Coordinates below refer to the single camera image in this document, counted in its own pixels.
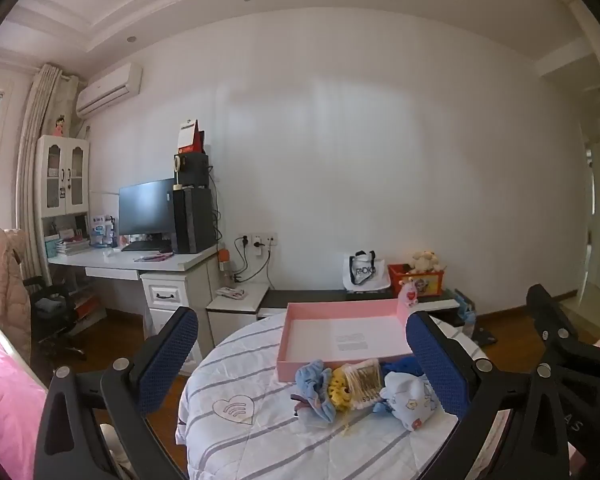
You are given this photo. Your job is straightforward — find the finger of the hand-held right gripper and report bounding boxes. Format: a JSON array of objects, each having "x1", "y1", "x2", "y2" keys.
[{"x1": 526, "y1": 284, "x2": 600, "y2": 376}]

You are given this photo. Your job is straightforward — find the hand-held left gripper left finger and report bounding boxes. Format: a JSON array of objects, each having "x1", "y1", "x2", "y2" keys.
[{"x1": 34, "y1": 305, "x2": 201, "y2": 480}]

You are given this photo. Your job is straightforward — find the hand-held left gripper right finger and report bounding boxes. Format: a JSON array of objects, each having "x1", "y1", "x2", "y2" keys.
[{"x1": 405, "y1": 310, "x2": 572, "y2": 480}]

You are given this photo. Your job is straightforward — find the dark blue scrunchie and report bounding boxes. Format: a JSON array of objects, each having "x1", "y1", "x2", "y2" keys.
[{"x1": 377, "y1": 355, "x2": 423, "y2": 378}]

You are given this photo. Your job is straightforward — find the printed white blue baby cloth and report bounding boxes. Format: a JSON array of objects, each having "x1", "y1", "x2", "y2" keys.
[{"x1": 372, "y1": 370, "x2": 438, "y2": 432}]

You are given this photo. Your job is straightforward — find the bag of cotton swabs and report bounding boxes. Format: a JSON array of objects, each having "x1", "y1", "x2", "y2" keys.
[{"x1": 345, "y1": 360, "x2": 388, "y2": 411}]

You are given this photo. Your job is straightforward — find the yellow scrunchie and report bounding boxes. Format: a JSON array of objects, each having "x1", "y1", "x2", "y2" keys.
[{"x1": 328, "y1": 367, "x2": 356, "y2": 413}]

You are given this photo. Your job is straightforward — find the pink box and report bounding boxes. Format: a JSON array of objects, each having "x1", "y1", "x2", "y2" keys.
[{"x1": 276, "y1": 299, "x2": 416, "y2": 383}]

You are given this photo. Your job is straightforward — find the light blue scrunchie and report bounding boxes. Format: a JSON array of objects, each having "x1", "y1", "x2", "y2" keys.
[{"x1": 291, "y1": 359, "x2": 338, "y2": 423}]

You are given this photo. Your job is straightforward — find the pink heart plush toy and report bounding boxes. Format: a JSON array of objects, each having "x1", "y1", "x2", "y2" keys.
[{"x1": 397, "y1": 280, "x2": 421, "y2": 308}]

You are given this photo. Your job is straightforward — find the red toy box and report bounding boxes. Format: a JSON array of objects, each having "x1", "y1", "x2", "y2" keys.
[{"x1": 387, "y1": 262, "x2": 446, "y2": 303}]

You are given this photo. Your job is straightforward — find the white low side cabinet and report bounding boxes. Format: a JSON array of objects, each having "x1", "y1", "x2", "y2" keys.
[{"x1": 205, "y1": 282, "x2": 271, "y2": 356}]

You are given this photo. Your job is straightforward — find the white desk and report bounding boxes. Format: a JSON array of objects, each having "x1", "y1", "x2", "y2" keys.
[{"x1": 47, "y1": 246, "x2": 226, "y2": 361}]

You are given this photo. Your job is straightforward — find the cream plush toy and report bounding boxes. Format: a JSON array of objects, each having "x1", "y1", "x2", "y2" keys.
[{"x1": 405, "y1": 249, "x2": 442, "y2": 275}]

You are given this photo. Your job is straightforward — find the striped white tablecloth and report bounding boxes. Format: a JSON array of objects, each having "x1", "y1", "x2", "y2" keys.
[{"x1": 175, "y1": 312, "x2": 491, "y2": 480}]

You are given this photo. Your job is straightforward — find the white tote bag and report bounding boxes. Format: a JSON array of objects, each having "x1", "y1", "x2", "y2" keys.
[{"x1": 343, "y1": 250, "x2": 393, "y2": 293}]

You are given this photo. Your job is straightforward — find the black computer tower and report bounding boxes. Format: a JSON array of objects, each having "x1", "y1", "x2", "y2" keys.
[{"x1": 172, "y1": 186, "x2": 217, "y2": 255}]

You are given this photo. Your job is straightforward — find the blue white product box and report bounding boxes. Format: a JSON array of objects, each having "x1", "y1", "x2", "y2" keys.
[{"x1": 90, "y1": 214, "x2": 117, "y2": 248}]

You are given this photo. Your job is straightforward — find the stack of books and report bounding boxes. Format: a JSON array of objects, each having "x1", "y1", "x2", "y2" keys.
[{"x1": 45, "y1": 227, "x2": 91, "y2": 257}]

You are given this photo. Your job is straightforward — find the black-top low bench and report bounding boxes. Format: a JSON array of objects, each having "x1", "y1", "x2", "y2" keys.
[{"x1": 257, "y1": 287, "x2": 461, "y2": 321}]

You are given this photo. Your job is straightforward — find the black computer monitor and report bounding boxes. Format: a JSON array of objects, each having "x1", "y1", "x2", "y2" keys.
[{"x1": 118, "y1": 178, "x2": 176, "y2": 251}]

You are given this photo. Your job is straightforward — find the pink bedding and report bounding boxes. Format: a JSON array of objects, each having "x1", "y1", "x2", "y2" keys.
[{"x1": 0, "y1": 327, "x2": 48, "y2": 480}]

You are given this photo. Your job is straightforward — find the black speaker box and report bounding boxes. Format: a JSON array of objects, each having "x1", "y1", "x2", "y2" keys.
[{"x1": 174, "y1": 152, "x2": 211, "y2": 188}]

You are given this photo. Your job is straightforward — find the white glass-door cabinet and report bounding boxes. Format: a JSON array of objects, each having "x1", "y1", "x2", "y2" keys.
[{"x1": 35, "y1": 135, "x2": 91, "y2": 256}]

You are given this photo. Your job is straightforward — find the red white calendar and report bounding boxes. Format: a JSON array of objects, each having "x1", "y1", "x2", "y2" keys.
[{"x1": 176, "y1": 119, "x2": 206, "y2": 155}]

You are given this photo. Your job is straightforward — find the white air conditioner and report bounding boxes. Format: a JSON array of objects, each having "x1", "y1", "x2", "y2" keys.
[{"x1": 75, "y1": 62, "x2": 144, "y2": 116}]

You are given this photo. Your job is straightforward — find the white drawer pedestal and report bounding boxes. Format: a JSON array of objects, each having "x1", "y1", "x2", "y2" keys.
[{"x1": 140, "y1": 270, "x2": 211, "y2": 361}]

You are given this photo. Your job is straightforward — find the black power cable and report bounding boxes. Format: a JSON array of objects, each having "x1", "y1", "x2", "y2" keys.
[{"x1": 232, "y1": 234, "x2": 251, "y2": 283}]

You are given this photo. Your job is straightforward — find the white wall sockets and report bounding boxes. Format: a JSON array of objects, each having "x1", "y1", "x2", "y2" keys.
[{"x1": 237, "y1": 232, "x2": 278, "y2": 248}]

